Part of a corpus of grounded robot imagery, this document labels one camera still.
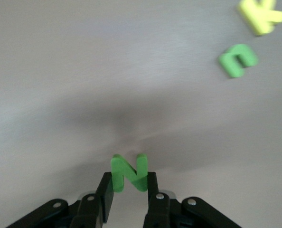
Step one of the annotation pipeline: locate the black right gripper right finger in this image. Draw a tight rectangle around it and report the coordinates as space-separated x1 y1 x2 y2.
143 172 177 228

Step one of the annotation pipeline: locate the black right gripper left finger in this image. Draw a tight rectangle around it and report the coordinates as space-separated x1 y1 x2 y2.
69 172 114 228

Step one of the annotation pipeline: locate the green foam capital N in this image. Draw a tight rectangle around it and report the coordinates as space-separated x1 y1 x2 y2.
110 153 148 193

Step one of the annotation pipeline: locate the green foam lowercase n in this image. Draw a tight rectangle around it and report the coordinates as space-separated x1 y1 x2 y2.
218 44 260 79

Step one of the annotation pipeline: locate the yellow foam letter k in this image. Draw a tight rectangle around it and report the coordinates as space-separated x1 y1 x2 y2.
235 0 282 37

